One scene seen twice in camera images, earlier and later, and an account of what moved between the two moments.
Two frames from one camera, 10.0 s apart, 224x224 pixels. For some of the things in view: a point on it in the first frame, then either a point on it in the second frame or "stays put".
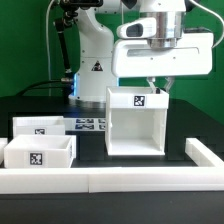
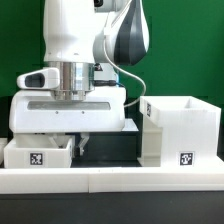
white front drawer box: (40, 151) stays put
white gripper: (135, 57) -> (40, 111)
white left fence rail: (3, 143) stays put
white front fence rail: (110, 180) stays put
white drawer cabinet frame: (135, 121) -> (180, 132)
